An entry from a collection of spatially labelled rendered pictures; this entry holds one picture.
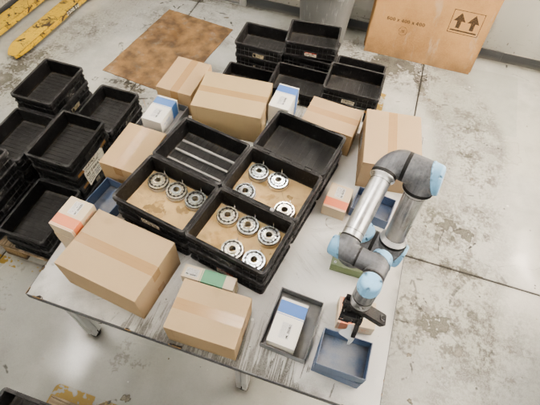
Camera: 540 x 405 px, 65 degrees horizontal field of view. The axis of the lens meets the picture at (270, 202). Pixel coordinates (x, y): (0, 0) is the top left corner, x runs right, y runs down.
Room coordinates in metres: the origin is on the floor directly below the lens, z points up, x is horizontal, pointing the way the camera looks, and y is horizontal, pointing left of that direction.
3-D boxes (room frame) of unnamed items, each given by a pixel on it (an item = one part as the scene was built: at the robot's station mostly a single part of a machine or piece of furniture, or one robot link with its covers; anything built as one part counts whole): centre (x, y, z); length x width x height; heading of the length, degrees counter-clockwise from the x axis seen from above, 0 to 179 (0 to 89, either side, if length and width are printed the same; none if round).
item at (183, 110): (1.74, 0.65, 0.78); 0.27 x 0.20 x 0.05; 161
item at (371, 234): (0.97, -0.41, 0.93); 0.13 x 0.12 x 0.14; 63
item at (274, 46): (3.02, 0.15, 0.31); 0.40 x 0.30 x 0.34; 76
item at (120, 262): (0.82, 0.64, 0.80); 0.40 x 0.30 x 0.20; 69
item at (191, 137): (1.41, 0.36, 0.87); 0.40 x 0.30 x 0.11; 65
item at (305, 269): (1.25, 0.09, 0.35); 1.60 x 1.60 x 0.70; 76
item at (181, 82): (2.03, 0.57, 0.78); 0.30 x 0.22 x 0.16; 164
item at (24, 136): (1.81, 1.65, 0.31); 0.40 x 0.30 x 0.34; 165
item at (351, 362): (0.48, -0.34, 0.81); 0.20 x 0.15 x 0.07; 75
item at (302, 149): (1.51, -0.13, 0.87); 0.40 x 0.30 x 0.11; 65
